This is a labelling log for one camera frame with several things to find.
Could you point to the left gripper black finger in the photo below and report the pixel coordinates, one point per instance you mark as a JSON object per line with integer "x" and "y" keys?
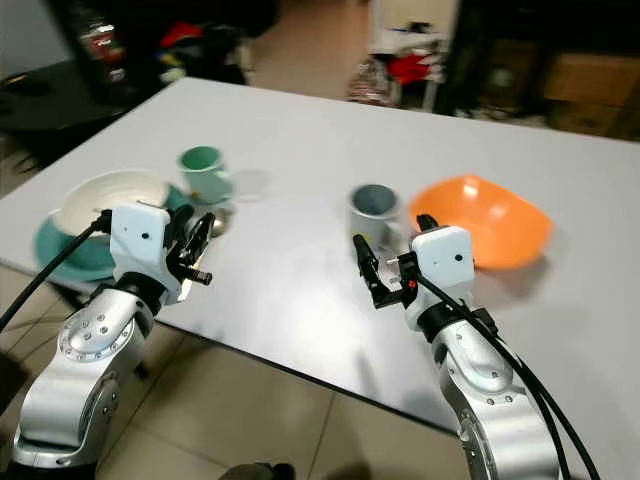
{"x": 202, "y": 238}
{"x": 179, "y": 225}

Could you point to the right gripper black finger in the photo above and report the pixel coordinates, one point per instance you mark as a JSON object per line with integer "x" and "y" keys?
{"x": 368, "y": 265}
{"x": 428, "y": 223}

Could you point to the orange plastic dish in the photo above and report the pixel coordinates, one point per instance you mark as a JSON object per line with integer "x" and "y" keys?
{"x": 490, "y": 215}

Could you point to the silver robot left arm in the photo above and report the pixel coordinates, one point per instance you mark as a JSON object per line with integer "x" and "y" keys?
{"x": 90, "y": 350}

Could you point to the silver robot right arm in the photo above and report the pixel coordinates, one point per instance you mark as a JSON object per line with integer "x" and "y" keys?
{"x": 490, "y": 390}

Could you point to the grey mug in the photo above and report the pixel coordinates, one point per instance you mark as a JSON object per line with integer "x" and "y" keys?
{"x": 372, "y": 210}

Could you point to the mint green mug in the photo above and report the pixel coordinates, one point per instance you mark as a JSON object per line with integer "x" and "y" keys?
{"x": 205, "y": 175}

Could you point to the cream ceramic bowl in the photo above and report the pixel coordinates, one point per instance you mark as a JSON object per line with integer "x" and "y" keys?
{"x": 100, "y": 195}

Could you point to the teal plate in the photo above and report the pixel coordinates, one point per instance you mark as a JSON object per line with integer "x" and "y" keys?
{"x": 60, "y": 250}

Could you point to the red cloth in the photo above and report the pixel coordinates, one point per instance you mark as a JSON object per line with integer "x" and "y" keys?
{"x": 415, "y": 68}

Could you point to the black round side table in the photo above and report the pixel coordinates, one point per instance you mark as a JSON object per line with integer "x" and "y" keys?
{"x": 60, "y": 100}

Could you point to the white rack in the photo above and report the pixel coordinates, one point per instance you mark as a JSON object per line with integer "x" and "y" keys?
{"x": 405, "y": 40}

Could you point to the dark bottle red label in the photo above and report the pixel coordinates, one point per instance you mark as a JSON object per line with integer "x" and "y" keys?
{"x": 105, "y": 50}

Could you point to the dark cabinet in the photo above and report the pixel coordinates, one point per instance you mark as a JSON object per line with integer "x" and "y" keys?
{"x": 500, "y": 40}

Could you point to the dark robot foot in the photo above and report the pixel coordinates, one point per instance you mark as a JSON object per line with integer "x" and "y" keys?
{"x": 257, "y": 472}

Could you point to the plain brown cardboard box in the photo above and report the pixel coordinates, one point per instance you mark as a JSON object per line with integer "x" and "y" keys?
{"x": 595, "y": 78}

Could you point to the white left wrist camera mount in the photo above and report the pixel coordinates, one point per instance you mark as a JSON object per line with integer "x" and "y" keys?
{"x": 140, "y": 240}

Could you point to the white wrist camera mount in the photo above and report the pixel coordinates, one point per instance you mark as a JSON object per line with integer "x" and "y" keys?
{"x": 140, "y": 240}
{"x": 445, "y": 265}

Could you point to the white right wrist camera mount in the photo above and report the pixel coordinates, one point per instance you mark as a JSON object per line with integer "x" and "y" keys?
{"x": 445, "y": 265}

